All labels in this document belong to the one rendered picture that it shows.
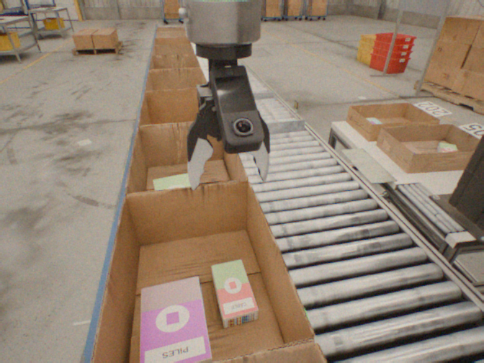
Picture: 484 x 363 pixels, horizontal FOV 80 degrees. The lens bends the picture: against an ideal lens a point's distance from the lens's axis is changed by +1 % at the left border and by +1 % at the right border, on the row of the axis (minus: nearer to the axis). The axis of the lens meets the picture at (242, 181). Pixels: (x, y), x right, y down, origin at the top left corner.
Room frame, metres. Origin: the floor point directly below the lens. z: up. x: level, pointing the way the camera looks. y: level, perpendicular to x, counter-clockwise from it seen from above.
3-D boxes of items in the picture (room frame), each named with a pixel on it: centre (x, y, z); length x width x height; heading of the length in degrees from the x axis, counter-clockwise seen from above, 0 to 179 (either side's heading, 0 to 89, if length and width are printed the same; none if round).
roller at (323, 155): (1.21, -0.20, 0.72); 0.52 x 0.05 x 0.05; 102
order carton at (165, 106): (1.12, 0.25, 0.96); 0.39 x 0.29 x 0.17; 12
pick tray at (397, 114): (1.55, -0.84, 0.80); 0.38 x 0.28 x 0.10; 98
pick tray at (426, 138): (1.23, -0.90, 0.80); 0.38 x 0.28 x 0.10; 96
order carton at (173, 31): (3.42, 0.75, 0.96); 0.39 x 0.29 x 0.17; 13
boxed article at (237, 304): (0.37, 0.02, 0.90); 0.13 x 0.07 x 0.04; 15
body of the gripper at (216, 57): (0.40, 0.02, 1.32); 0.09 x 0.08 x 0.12; 12
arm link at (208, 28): (0.39, 0.03, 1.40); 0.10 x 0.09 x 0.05; 102
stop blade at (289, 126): (1.50, -0.13, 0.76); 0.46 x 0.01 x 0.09; 102
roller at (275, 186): (1.02, -0.24, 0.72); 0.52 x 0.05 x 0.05; 102
